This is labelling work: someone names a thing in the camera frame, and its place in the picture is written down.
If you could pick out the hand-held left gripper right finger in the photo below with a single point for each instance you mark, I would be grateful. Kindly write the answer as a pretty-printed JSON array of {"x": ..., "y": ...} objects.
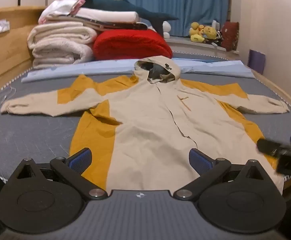
[{"x": 200, "y": 161}]

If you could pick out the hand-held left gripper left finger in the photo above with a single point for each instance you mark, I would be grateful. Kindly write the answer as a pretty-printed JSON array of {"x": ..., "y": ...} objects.
[{"x": 81, "y": 160}]

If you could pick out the beige and yellow hooded jacket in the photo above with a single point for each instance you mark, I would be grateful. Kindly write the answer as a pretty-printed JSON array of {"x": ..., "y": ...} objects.
[{"x": 148, "y": 130}]

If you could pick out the purple box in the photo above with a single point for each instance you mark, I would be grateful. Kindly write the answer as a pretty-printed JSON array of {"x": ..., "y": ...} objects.
[{"x": 257, "y": 61}]

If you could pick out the light blue sheet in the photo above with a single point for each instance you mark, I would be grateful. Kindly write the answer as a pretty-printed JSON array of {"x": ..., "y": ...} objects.
[{"x": 85, "y": 68}]

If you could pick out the white window ledge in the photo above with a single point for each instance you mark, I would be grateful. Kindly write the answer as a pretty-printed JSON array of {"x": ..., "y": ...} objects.
[{"x": 193, "y": 47}]

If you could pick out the cream folded blanket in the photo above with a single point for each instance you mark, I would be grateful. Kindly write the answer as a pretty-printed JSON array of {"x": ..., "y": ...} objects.
[{"x": 60, "y": 45}]

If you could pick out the red cushion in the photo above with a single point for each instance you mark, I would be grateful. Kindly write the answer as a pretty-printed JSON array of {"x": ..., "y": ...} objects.
[{"x": 231, "y": 35}]

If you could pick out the red folded blanket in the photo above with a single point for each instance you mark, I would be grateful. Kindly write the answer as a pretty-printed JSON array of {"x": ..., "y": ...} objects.
[{"x": 130, "y": 45}]

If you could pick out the yellow plush toy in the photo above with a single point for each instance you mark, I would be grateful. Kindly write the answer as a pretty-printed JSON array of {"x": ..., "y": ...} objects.
[
  {"x": 210, "y": 32},
  {"x": 196, "y": 33}
]

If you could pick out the small white plush toy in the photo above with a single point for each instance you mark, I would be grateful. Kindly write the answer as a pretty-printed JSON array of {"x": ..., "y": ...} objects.
[{"x": 216, "y": 24}]

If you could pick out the white round plush toy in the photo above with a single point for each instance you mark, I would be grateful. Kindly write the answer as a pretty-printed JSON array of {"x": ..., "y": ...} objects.
[{"x": 166, "y": 28}]

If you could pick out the white folded cloth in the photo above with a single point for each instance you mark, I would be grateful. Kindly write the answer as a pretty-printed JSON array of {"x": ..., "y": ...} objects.
[{"x": 105, "y": 15}]

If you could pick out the teal shark plush toy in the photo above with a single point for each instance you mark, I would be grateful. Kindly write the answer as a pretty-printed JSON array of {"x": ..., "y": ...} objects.
[{"x": 120, "y": 5}]

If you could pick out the blue curtain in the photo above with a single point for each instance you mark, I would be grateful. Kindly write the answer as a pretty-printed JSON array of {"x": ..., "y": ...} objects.
[{"x": 180, "y": 2}]

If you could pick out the wooden bed side rail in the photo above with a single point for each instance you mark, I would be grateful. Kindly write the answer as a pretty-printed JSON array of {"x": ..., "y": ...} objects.
[{"x": 278, "y": 90}]

